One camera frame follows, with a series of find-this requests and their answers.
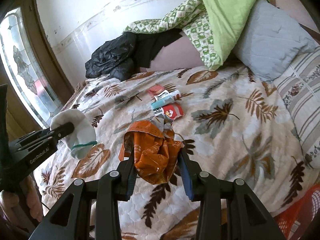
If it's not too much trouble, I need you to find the red plastic basket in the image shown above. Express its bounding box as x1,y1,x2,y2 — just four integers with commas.
274,184,319,239

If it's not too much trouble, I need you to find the striped floral pillow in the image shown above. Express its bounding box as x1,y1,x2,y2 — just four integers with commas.
273,47,320,169

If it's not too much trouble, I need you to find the leaf patterned bed quilt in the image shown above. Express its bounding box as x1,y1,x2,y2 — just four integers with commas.
34,63,313,240

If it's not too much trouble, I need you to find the black puffy jacket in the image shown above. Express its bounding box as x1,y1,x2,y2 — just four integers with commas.
85,32,137,81

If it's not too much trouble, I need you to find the teal small box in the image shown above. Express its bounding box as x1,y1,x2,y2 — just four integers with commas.
151,96,175,110

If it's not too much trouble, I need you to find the grey blue pillow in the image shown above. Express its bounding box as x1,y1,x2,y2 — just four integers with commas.
233,0,316,82

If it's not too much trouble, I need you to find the white red tube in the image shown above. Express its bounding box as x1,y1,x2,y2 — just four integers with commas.
154,90,181,101

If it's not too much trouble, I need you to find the green patterned blanket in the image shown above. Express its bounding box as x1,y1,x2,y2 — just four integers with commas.
125,0,258,70

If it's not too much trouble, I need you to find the orange snack bag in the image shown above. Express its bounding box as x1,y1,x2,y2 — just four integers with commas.
119,118,184,185

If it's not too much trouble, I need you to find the white sock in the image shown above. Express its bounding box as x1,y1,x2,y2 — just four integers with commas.
50,109,97,160

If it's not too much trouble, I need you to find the person left hand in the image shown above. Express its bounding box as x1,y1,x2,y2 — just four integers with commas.
1,176,43,227

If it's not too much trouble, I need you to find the red white snack packet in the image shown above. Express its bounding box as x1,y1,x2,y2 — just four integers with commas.
153,102,184,120

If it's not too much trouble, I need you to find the stained glass window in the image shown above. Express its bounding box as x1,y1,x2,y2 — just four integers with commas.
1,7,62,128

